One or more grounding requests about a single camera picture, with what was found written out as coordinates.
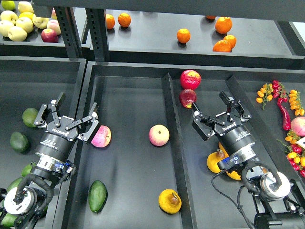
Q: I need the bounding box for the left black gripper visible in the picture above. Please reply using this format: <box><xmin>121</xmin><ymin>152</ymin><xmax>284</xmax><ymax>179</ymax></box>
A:
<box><xmin>34</xmin><ymin>92</ymin><xmax>99</xmax><ymax>163</ymax></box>

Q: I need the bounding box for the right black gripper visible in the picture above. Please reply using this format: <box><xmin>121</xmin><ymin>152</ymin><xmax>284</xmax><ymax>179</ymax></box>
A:
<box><xmin>192</xmin><ymin>91</ymin><xmax>255</xmax><ymax>156</ymax></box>

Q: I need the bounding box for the dark green avocado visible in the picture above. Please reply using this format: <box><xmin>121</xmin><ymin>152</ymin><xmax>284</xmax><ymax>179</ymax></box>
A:
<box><xmin>10</xmin><ymin>132</ymin><xmax>30</xmax><ymax>153</ymax></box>
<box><xmin>88</xmin><ymin>180</ymin><xmax>107</xmax><ymax>213</ymax></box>

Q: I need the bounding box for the yellow pear with brown spot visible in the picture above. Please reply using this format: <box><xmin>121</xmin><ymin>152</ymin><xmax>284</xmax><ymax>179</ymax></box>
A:
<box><xmin>158</xmin><ymin>189</ymin><xmax>182</xmax><ymax>214</ymax></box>

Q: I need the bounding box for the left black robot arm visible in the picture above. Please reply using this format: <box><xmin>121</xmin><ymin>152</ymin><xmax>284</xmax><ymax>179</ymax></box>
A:
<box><xmin>0</xmin><ymin>93</ymin><xmax>99</xmax><ymax>229</ymax></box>

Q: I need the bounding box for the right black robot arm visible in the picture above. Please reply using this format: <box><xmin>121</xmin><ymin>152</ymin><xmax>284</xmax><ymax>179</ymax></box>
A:
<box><xmin>192</xmin><ymin>91</ymin><xmax>305</xmax><ymax>229</ymax></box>

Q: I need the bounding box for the yellow pear with stem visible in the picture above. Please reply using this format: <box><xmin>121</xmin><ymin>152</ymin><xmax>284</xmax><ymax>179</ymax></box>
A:
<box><xmin>206</xmin><ymin>142</ymin><xmax>241</xmax><ymax>180</ymax></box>

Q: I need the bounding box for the pink apple left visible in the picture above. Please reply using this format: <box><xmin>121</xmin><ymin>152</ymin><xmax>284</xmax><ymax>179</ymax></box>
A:
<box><xmin>91</xmin><ymin>125</ymin><xmax>112</xmax><ymax>148</ymax></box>

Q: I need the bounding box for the pink apple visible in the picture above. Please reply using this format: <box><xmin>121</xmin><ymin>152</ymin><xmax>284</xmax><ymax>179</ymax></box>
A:
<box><xmin>149</xmin><ymin>125</ymin><xmax>170</xmax><ymax>146</ymax></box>
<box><xmin>91</xmin><ymin>125</ymin><xmax>112</xmax><ymax>148</ymax></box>

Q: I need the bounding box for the dark red apple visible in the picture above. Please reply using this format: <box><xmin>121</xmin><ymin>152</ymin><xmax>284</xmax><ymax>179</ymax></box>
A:
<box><xmin>179</xmin><ymin>89</ymin><xmax>197</xmax><ymax>109</ymax></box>

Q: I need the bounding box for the orange cherry tomato bunch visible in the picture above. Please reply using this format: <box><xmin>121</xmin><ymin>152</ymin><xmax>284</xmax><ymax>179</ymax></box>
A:
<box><xmin>256</xmin><ymin>83</ymin><xmax>274</xmax><ymax>110</ymax></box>

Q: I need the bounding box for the bright red apple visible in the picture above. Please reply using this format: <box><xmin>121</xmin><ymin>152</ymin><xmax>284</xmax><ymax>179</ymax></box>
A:
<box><xmin>180</xmin><ymin>70</ymin><xmax>201</xmax><ymax>90</ymax></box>

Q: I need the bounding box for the black left tray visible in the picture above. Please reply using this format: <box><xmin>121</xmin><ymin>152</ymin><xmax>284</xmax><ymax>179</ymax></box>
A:
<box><xmin>0</xmin><ymin>56</ymin><xmax>87</xmax><ymax>229</ymax></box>

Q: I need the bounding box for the black tray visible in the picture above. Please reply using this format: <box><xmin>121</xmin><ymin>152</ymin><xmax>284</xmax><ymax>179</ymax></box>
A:
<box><xmin>52</xmin><ymin>61</ymin><xmax>305</xmax><ymax>229</ymax></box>
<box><xmin>0</xmin><ymin>56</ymin><xmax>87</xmax><ymax>229</ymax></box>

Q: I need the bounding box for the red chili pepper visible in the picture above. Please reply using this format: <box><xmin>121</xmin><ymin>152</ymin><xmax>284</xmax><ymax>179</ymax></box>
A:
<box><xmin>277</xmin><ymin>98</ymin><xmax>291</xmax><ymax>131</ymax></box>

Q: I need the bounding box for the pink apple centre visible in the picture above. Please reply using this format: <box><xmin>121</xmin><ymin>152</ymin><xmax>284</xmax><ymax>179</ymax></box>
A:
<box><xmin>149</xmin><ymin>125</ymin><xmax>170</xmax><ymax>146</ymax></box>

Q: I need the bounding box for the yellow cherry tomato bunch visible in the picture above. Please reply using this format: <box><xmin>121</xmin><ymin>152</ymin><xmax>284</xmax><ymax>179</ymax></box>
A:
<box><xmin>288</xmin><ymin>90</ymin><xmax>305</xmax><ymax>116</ymax></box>

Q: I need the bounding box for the pink apple right edge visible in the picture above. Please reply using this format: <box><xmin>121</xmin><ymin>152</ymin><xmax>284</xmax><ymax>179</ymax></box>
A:
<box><xmin>291</xmin><ymin>116</ymin><xmax>305</xmax><ymax>137</ymax></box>

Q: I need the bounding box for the orange at shelf front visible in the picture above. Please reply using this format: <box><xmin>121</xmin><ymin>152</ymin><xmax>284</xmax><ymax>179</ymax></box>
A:
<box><xmin>213</xmin><ymin>40</ymin><xmax>232</xmax><ymax>52</ymax></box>

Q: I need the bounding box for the small orange on shelf right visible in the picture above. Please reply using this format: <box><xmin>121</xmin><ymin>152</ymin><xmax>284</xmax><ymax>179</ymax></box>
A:
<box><xmin>224</xmin><ymin>34</ymin><xmax>237</xmax><ymax>49</ymax></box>

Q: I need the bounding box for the black centre tray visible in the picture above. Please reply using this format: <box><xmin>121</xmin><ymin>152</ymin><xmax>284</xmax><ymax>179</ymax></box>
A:
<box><xmin>52</xmin><ymin>61</ymin><xmax>305</xmax><ymax>229</ymax></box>

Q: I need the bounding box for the red apple on shelf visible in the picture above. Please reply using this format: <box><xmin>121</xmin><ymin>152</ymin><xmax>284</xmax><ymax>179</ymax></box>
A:
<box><xmin>41</xmin><ymin>28</ymin><xmax>59</xmax><ymax>43</ymax></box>

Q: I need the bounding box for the orange on shelf centre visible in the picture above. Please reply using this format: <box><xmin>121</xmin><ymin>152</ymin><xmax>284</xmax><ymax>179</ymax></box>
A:
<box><xmin>176</xmin><ymin>28</ymin><xmax>191</xmax><ymax>44</ymax></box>

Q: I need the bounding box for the large orange on shelf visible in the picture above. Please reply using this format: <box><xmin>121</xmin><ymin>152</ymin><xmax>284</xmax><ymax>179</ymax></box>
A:
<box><xmin>215</xmin><ymin>17</ymin><xmax>233</xmax><ymax>34</ymax></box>

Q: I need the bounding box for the pale yellow apple front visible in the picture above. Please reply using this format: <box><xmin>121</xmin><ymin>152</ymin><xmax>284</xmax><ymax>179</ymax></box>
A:
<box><xmin>8</xmin><ymin>26</ymin><xmax>28</xmax><ymax>42</ymax></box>

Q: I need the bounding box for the orange on shelf left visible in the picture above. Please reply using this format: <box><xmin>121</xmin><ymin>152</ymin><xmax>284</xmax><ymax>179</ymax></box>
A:
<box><xmin>118</xmin><ymin>13</ymin><xmax>132</xmax><ymax>28</ymax></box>

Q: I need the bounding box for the black shelf post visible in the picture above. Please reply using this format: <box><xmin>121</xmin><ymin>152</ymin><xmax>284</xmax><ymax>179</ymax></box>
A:
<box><xmin>85</xmin><ymin>8</ymin><xmax>110</xmax><ymax>62</ymax></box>

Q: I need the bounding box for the orange behind post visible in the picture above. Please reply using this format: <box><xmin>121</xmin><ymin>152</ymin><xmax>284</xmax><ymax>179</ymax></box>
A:
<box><xmin>105</xmin><ymin>14</ymin><xmax>115</xmax><ymax>30</ymax></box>

